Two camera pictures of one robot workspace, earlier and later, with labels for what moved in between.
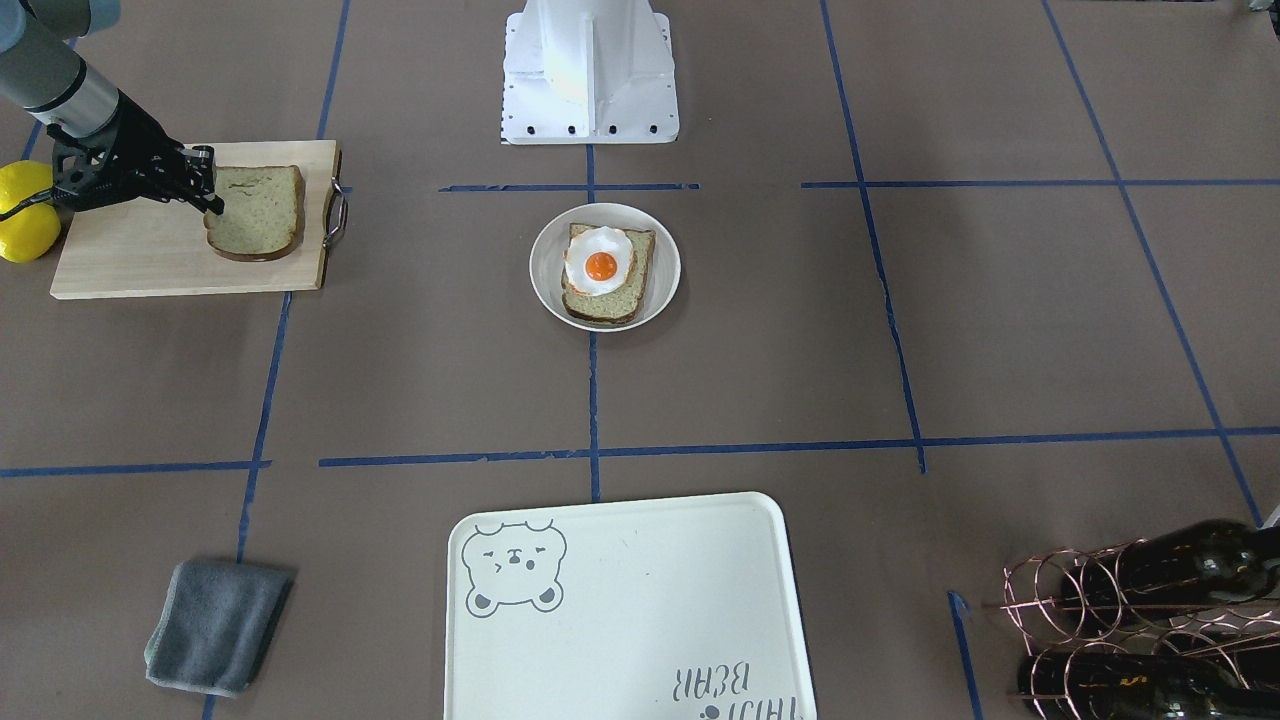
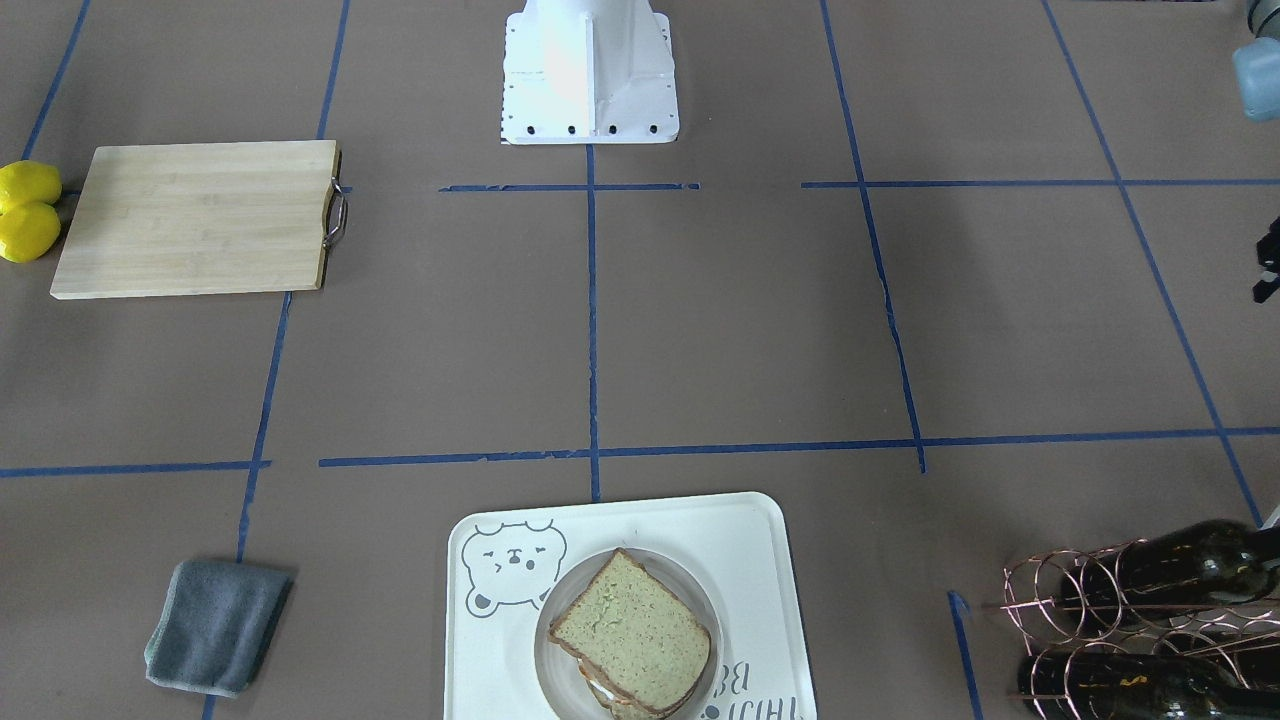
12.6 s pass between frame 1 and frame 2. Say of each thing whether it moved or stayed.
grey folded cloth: stayed
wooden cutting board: stayed
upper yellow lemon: stayed
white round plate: moved
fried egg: moved
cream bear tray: stayed
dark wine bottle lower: stayed
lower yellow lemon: stayed
